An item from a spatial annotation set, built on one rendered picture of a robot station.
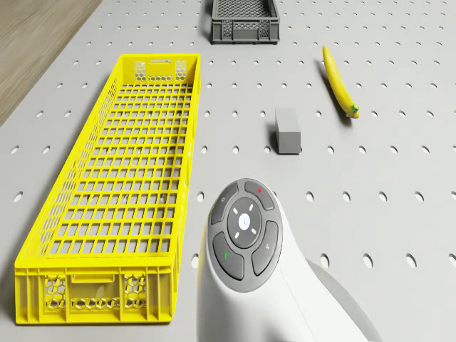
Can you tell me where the grey cube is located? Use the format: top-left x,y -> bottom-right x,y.
274,108 -> 303,156

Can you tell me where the dark grey basket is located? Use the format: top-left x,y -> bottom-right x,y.
209,0 -> 281,46

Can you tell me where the banana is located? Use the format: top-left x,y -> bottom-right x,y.
321,45 -> 361,120

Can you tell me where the yellow basket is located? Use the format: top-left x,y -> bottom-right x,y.
14,53 -> 202,326

